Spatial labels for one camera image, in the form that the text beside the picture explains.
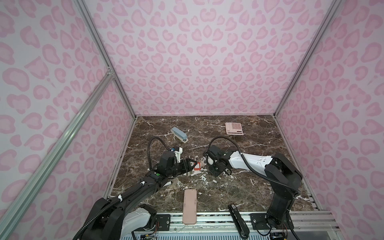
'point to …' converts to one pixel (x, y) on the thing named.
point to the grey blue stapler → (179, 134)
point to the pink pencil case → (189, 208)
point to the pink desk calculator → (234, 128)
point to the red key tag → (197, 167)
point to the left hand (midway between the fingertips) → (195, 162)
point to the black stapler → (239, 221)
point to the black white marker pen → (167, 183)
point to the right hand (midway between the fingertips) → (214, 169)
